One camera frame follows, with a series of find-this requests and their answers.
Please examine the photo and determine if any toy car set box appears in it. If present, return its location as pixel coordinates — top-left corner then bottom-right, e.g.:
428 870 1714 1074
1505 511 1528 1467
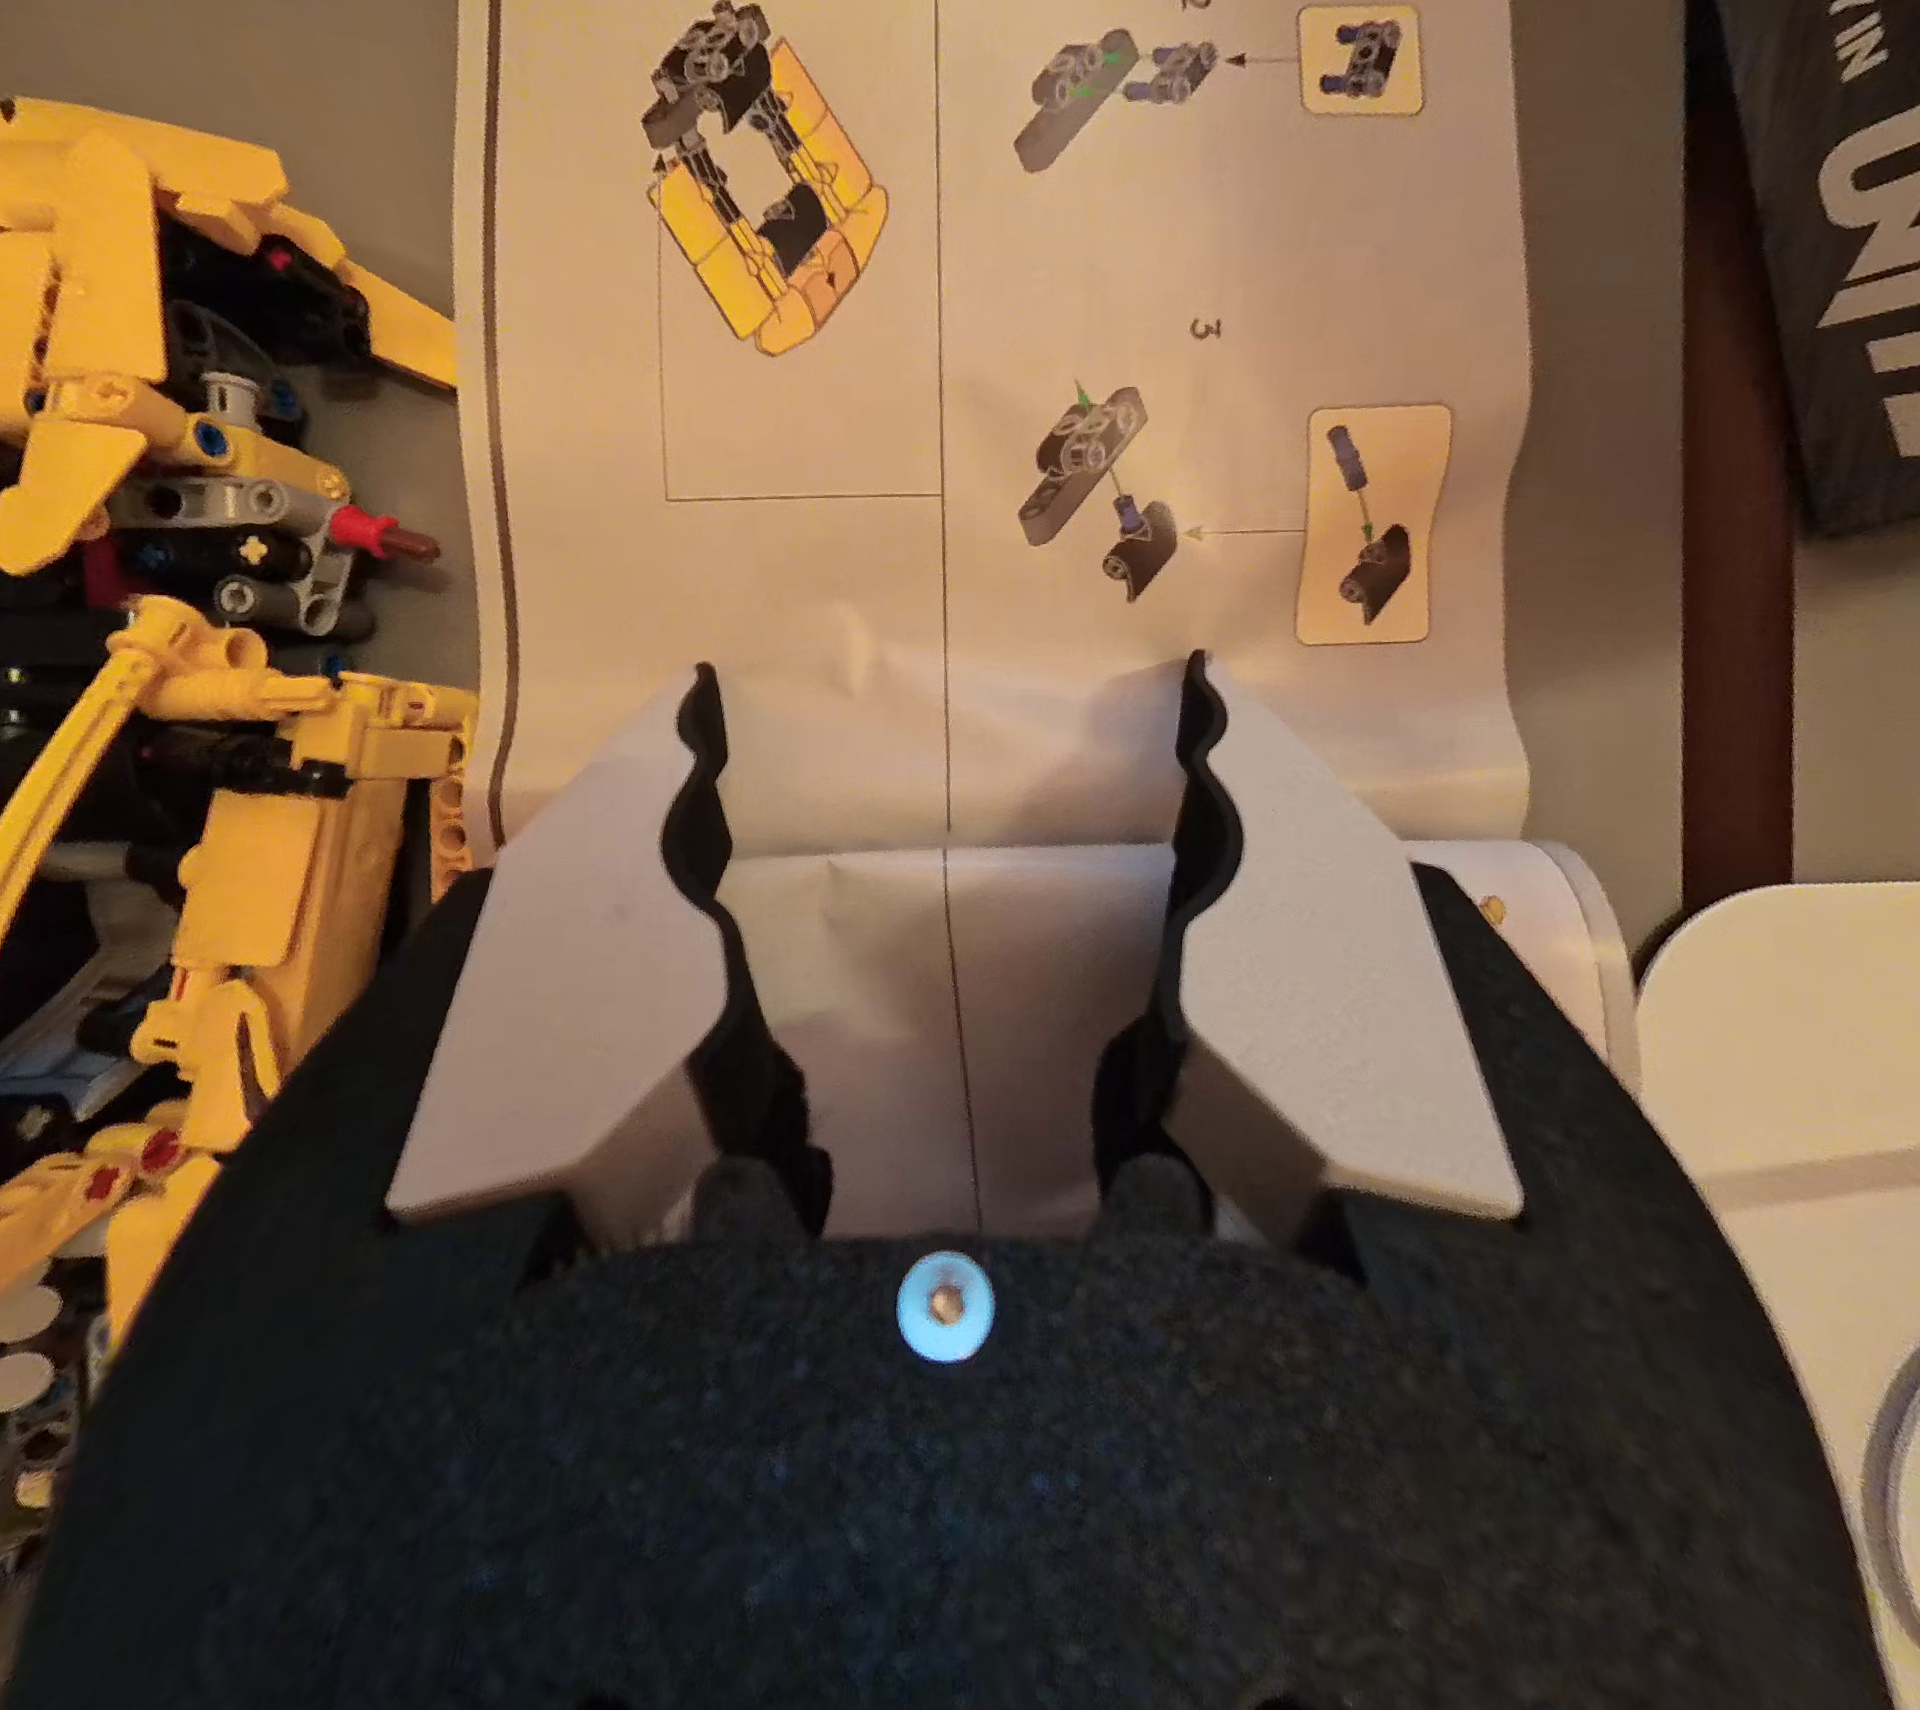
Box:
1672 0 1920 541

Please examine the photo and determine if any yellow toy brick car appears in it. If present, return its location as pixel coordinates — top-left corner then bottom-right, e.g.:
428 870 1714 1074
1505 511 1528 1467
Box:
0 96 486 1563

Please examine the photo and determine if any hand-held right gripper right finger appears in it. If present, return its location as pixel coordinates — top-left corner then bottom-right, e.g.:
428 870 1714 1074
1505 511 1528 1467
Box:
1091 648 1528 1249

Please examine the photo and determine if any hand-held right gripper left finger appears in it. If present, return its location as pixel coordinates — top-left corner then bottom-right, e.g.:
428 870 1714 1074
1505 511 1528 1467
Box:
384 662 834 1254

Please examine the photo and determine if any instruction booklet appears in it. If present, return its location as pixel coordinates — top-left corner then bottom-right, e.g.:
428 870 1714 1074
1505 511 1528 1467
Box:
450 0 1639 1241

